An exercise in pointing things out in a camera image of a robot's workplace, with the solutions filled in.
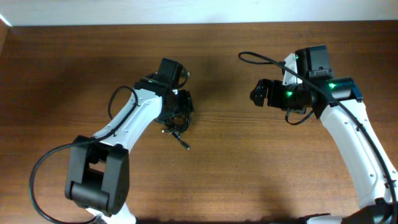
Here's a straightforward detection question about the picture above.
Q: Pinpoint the black cable bundle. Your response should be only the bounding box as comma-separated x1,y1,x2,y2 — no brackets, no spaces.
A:
157,108,195,151

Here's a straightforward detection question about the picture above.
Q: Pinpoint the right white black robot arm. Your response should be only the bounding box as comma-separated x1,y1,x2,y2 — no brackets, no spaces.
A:
250,45,397,223

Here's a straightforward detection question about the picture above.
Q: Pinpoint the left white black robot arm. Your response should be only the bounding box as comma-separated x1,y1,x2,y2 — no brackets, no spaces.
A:
65,58,193,223

